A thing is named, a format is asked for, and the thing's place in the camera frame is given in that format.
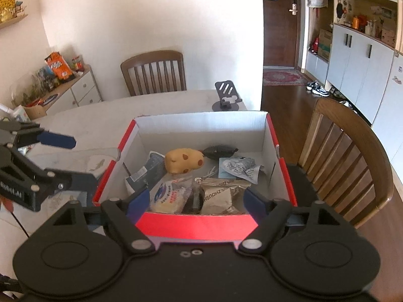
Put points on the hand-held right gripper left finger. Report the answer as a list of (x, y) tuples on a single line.
[(138, 201)]

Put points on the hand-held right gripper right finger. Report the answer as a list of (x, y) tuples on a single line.
[(255, 204)]

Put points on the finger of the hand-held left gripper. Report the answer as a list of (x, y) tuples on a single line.
[(58, 140), (83, 182)]

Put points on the bread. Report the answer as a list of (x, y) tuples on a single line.
[(168, 196)]

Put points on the white labelled packet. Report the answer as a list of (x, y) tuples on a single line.
[(242, 168)]

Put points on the striped silver snack packet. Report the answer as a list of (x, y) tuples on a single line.
[(220, 182)]

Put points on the black snack packet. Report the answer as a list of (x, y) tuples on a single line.
[(192, 200)]

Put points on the yellow squishy toy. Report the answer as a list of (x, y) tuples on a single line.
[(182, 160)]

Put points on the red cardboard box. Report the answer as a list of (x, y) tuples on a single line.
[(195, 223)]

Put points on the small cardboard box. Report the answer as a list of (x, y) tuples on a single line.
[(39, 110)]

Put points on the low white drawer cabinet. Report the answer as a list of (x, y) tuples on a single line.
[(85, 89)]

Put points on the pile of small toys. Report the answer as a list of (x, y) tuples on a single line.
[(41, 81)]

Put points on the black crumpled wrapper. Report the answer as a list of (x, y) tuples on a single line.
[(220, 151)]

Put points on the orange snack bag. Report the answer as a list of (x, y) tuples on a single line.
[(59, 66)]

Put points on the red-capped jars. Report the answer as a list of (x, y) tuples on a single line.
[(77, 63)]

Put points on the grey phone stand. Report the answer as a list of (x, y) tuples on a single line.
[(225, 89)]

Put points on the brown wooden chair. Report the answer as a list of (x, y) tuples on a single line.
[(368, 151), (151, 58)]

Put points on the red patterned rug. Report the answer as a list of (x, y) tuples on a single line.
[(283, 77)]

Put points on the black white sneakers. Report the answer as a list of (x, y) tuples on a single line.
[(318, 88)]

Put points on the white shoes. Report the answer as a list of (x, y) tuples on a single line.
[(344, 102)]

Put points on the red bag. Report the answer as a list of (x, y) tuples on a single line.
[(314, 45)]

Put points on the white tall cabinet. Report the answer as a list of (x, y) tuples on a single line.
[(362, 69)]

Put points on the brown carton with green print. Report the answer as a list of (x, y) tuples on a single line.
[(325, 44)]

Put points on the brown wooden door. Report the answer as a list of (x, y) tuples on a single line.
[(280, 22)]

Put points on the wooden wall shelf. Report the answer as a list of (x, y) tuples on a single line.
[(12, 19)]

